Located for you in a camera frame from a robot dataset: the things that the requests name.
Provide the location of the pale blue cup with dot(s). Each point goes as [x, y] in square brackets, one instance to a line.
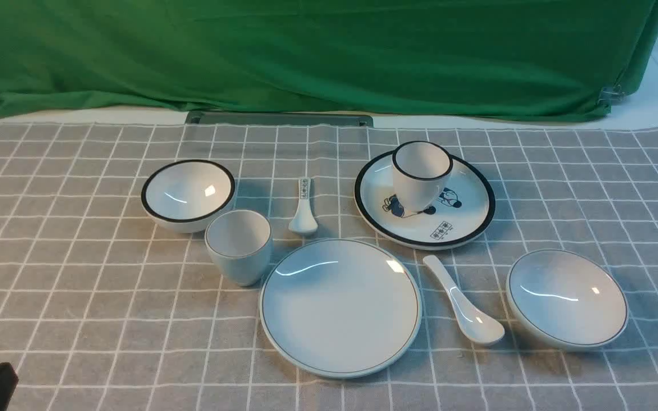
[239, 243]

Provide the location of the grey checked tablecloth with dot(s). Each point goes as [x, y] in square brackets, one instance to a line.
[102, 310]

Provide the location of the pale blue plain spoon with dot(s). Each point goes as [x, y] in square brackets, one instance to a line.
[475, 324]

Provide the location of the white spoon with printed handle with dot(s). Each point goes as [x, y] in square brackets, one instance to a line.
[303, 222]

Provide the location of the white plate with cartoon print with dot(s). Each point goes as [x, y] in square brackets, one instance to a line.
[462, 212]

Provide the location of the white bowl with black rim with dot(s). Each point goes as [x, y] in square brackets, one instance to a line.
[186, 196]

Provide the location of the white cup with black rim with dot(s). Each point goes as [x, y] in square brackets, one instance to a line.
[420, 170]

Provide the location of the pale blue shallow bowl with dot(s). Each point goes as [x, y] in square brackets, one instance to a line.
[565, 300]

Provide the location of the green backdrop cloth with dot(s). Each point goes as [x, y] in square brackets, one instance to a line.
[514, 60]

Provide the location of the pale blue flat plate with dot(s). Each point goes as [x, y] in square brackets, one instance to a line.
[340, 308]

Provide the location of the metal clip on backdrop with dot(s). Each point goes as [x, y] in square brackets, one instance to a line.
[612, 95]

